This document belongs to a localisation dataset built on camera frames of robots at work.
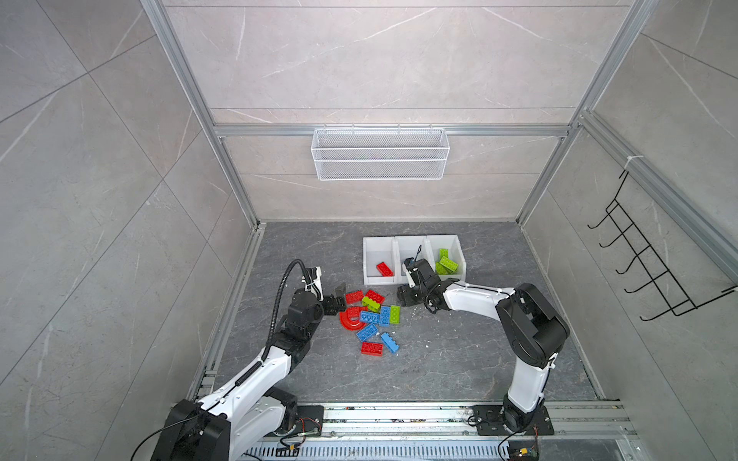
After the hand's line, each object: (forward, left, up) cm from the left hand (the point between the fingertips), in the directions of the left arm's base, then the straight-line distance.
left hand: (329, 279), depth 83 cm
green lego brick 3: (+19, -41, -13) cm, 47 cm away
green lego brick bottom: (+12, -41, -12) cm, 44 cm away
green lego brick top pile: (-2, -13, -13) cm, 19 cm away
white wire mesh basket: (+43, -17, +14) cm, 49 cm away
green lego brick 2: (+11, -38, -13) cm, 42 cm away
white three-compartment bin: (+19, -18, -15) cm, 30 cm away
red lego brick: (+2, -7, -14) cm, 16 cm away
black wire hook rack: (-7, -80, +16) cm, 82 cm away
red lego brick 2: (+1, -14, -14) cm, 20 cm away
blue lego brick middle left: (-6, -11, -13) cm, 18 cm away
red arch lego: (-5, -6, -16) cm, 17 cm away
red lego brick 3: (+12, -18, -14) cm, 26 cm away
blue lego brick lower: (-15, -17, -13) cm, 26 cm away
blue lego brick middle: (-5, -17, -15) cm, 23 cm away
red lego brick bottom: (-16, -12, -15) cm, 25 cm away
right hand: (+4, -24, -14) cm, 28 cm away
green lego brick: (-5, -20, -15) cm, 26 cm away
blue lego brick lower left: (-11, -11, -15) cm, 21 cm away
